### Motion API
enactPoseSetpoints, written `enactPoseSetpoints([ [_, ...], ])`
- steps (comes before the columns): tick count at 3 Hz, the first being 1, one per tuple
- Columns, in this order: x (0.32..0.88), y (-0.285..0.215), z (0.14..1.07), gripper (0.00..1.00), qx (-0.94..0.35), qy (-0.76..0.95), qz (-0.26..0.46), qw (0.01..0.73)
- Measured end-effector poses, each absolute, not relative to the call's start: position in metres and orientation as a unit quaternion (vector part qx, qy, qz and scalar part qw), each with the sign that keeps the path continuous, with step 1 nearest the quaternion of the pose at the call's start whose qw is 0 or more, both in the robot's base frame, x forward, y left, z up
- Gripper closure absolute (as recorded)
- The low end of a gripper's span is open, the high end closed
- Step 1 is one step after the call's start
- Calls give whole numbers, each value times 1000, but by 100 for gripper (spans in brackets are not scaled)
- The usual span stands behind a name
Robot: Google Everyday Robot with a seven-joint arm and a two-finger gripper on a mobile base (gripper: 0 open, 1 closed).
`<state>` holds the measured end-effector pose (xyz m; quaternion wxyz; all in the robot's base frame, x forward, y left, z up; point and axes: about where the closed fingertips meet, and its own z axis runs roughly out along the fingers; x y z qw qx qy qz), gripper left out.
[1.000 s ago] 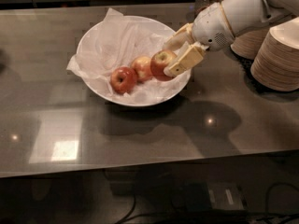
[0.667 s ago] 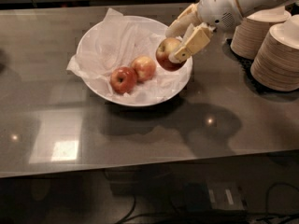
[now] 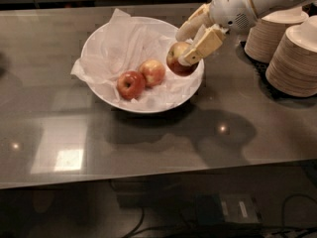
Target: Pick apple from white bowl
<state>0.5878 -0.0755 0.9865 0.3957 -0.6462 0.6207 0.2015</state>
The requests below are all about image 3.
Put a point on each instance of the yellowish red back apple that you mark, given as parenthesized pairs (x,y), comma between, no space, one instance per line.
(153,71)

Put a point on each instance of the black mat under stacks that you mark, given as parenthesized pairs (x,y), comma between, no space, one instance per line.
(261,73)

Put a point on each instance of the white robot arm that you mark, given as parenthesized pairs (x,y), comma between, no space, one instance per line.
(265,7)

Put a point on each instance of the white crumpled paper liner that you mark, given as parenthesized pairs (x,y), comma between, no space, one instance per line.
(122,43)

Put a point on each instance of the dark box under table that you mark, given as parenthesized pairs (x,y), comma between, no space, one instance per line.
(227,208)

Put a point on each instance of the red yellow front apple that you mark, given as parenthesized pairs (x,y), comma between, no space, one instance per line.
(174,53)

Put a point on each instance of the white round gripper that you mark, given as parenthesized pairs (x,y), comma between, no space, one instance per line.
(230,8)

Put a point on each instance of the white bowl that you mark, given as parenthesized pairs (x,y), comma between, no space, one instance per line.
(95,43)

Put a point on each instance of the dark red apple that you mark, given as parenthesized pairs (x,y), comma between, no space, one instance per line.
(131,84)

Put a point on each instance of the rear stack of paper bowls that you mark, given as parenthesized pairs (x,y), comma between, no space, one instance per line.
(265,36)

